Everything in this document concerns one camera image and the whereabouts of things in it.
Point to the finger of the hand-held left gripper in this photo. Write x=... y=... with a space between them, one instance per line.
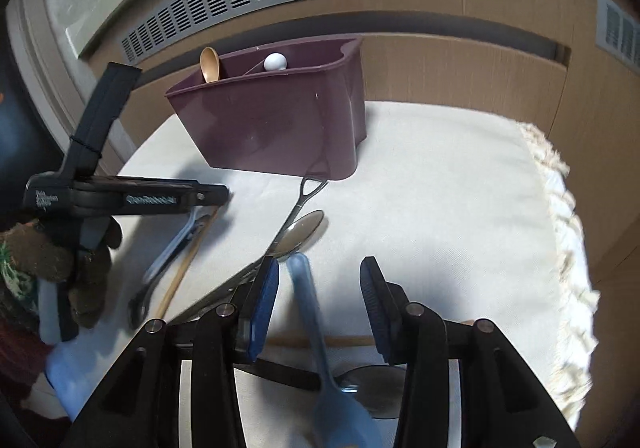
x=210 y=193

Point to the small grey vent grille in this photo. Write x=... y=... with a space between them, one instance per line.
x=602 y=23

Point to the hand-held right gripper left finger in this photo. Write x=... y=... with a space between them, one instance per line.
x=261 y=308

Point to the white ball-topped utensil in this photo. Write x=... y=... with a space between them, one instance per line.
x=275 y=61

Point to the wooden chopstick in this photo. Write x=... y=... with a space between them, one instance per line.
x=185 y=263
x=350 y=341

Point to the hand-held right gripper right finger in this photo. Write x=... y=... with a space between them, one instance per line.
x=372 y=300

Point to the light blue plastic object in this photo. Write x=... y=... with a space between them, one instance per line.
x=65 y=378

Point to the grey metal spoon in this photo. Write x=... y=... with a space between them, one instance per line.
x=140 y=305

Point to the purple plastic utensil holder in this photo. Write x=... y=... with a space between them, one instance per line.
x=260 y=128

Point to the wooden spoon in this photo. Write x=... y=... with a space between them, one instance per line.
x=210 y=63

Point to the white fringed cloth mat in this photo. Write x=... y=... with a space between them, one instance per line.
x=450 y=203

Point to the wooden panel cabinet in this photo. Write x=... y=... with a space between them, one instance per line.
x=500 y=93

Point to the large dark spoon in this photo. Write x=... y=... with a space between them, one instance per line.
x=375 y=390

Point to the blue plastic spoon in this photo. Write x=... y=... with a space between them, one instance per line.
x=302 y=283

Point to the person's left hand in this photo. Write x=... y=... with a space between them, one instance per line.
x=55 y=258

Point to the shiny metal spoon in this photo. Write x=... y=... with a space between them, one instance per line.
x=300 y=230

